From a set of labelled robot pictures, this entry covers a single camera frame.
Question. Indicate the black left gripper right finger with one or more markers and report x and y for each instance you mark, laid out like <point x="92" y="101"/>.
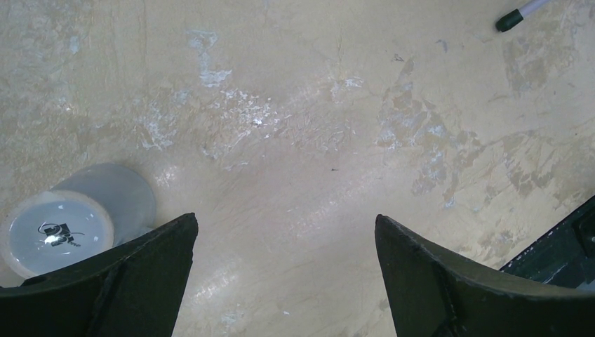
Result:
<point x="433" y="291"/>

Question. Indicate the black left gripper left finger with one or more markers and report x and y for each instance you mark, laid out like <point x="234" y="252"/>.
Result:
<point x="135" y="289"/>

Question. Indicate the grey white mug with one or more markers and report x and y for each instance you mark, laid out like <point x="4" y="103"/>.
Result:
<point x="92" y="211"/>

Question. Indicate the lilac music stand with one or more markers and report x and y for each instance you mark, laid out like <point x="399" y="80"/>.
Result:
<point x="513" y="18"/>

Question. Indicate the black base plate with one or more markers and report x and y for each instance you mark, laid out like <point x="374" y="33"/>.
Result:
<point x="563" y="256"/>

